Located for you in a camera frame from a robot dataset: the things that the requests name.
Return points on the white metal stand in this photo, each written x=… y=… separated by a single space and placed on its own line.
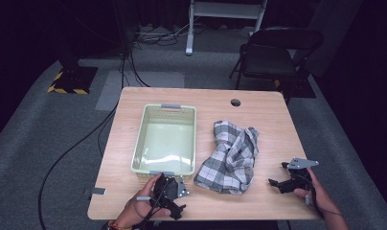
x=194 y=19

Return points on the pale green plastic basket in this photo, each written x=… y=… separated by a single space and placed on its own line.
x=166 y=143

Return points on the person's left hand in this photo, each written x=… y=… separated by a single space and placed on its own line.
x=140 y=207

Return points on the black folding chair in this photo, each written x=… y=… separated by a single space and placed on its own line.
x=271 y=57

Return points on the grey plaid cloth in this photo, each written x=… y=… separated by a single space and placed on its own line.
x=230 y=159

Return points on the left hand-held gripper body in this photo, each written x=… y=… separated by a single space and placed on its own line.
x=170 y=190

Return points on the black stand base striped edge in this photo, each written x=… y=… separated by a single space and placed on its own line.
x=72 y=80

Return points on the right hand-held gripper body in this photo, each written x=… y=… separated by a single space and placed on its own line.
x=300 y=174

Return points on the person's right hand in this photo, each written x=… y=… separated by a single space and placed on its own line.
x=319 y=195

